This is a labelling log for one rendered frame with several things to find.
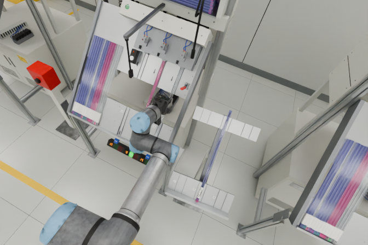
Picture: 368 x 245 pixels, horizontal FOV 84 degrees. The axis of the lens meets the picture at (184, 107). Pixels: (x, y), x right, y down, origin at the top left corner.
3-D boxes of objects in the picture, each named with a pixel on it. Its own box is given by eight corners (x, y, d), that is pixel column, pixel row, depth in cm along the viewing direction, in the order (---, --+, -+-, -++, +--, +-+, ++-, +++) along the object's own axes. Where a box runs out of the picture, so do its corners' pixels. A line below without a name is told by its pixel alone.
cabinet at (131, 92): (176, 161, 193) (184, 128, 144) (114, 130, 205) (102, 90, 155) (201, 112, 231) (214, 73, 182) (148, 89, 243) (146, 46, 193)
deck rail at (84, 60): (76, 112, 135) (68, 113, 129) (73, 111, 135) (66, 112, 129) (108, 4, 121) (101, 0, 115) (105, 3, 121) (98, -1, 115)
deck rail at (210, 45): (167, 157, 124) (164, 161, 118) (164, 156, 124) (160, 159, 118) (213, 44, 110) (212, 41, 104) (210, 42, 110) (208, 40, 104)
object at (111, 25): (187, 98, 116) (185, 99, 111) (92, 57, 127) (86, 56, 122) (210, 42, 110) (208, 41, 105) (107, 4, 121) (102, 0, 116)
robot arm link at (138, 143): (147, 160, 87) (153, 139, 83) (124, 150, 89) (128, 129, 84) (154, 150, 94) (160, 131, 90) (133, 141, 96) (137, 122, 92)
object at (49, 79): (75, 140, 194) (38, 85, 132) (55, 129, 198) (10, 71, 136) (92, 122, 208) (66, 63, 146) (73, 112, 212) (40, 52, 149)
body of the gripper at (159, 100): (173, 98, 103) (164, 105, 92) (168, 112, 106) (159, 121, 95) (159, 92, 104) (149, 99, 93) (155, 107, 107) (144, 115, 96)
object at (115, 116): (163, 155, 121) (161, 157, 118) (73, 111, 132) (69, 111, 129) (174, 127, 117) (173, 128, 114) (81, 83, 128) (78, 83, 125)
